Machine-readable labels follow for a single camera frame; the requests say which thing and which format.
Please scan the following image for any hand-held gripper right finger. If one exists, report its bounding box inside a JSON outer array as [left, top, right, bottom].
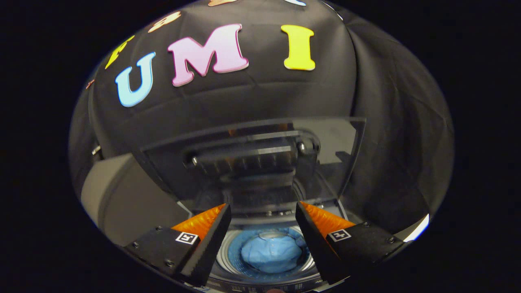
[[295, 201, 408, 285]]

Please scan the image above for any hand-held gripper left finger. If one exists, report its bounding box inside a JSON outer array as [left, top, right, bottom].
[[123, 203, 232, 287]]

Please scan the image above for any grey washing machine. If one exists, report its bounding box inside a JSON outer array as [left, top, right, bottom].
[[179, 179, 350, 293]]

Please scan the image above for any light blue polo shirt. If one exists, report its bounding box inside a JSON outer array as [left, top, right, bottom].
[[240, 231, 309, 274]]

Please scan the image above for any dark glass washing machine lid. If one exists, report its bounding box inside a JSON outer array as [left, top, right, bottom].
[[140, 117, 367, 212]]

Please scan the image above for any black backdrop cloth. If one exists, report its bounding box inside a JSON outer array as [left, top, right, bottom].
[[68, 0, 455, 234]]

